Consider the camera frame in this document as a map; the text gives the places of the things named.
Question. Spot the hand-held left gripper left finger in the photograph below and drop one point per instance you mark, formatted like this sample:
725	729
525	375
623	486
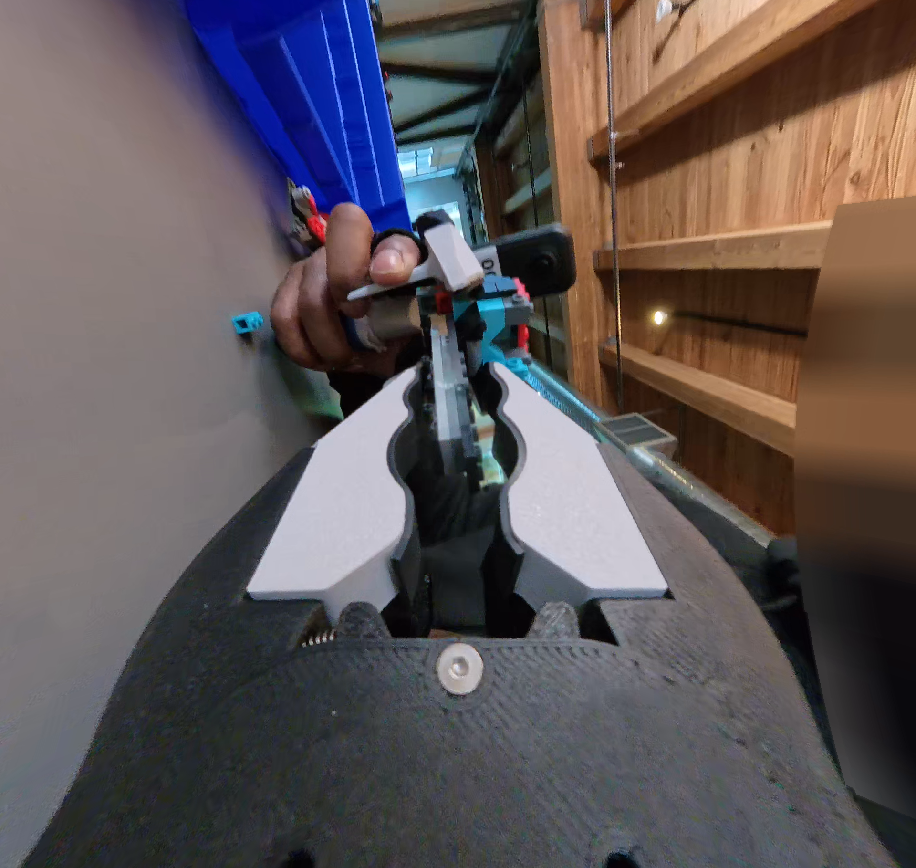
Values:
336	517

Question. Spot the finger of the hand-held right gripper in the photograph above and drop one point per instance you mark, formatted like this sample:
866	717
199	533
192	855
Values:
392	322
451	259

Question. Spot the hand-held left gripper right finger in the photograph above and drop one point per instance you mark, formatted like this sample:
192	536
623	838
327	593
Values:
579	517

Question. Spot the multicolour toy brick model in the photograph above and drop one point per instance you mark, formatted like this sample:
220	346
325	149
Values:
447	395

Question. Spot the small teal toy brick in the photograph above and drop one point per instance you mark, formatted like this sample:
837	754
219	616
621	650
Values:
247	324

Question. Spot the person's right hand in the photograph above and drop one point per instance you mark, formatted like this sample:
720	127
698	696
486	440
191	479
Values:
315	310

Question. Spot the metal ceiling vent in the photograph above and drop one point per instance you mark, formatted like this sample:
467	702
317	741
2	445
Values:
637	431

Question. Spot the red and white toy pieces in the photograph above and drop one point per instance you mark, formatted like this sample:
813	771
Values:
306	213

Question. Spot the blue plastic storage bin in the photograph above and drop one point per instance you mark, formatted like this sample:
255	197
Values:
286	45

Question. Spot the galvanized metal duct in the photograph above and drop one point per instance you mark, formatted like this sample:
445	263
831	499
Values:
572	403

